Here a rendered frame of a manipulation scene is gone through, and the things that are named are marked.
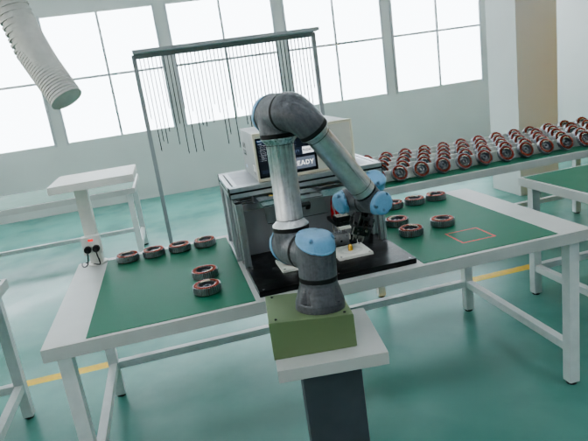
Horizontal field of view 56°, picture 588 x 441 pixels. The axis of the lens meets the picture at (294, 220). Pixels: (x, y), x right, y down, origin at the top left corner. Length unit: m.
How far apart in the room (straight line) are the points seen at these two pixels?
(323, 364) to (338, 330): 0.11
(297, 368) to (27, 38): 2.10
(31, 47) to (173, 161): 5.78
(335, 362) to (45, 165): 7.49
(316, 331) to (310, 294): 0.11
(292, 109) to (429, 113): 8.09
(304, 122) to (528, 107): 4.64
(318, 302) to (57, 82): 1.81
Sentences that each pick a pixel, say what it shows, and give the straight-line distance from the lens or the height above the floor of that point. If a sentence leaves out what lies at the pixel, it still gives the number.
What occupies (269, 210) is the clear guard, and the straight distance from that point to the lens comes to 2.13.
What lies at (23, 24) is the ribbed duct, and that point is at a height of 1.93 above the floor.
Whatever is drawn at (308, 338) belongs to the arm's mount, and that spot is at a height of 0.80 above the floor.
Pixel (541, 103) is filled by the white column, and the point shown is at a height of 0.90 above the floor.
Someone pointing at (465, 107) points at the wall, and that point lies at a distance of 9.92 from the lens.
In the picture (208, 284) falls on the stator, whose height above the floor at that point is 0.78.
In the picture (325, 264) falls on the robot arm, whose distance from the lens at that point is 1.62.
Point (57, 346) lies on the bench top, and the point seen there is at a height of 0.75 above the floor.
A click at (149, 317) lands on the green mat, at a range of 2.15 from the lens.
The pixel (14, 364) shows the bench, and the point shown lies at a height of 0.32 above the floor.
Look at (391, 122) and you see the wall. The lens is 9.34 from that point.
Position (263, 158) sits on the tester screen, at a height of 1.21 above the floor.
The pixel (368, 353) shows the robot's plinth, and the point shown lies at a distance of 1.64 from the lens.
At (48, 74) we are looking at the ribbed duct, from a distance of 2.96.
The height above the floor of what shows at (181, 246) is 0.78.
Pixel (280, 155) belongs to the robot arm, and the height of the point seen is 1.31.
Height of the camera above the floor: 1.55
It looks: 15 degrees down
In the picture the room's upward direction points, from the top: 8 degrees counter-clockwise
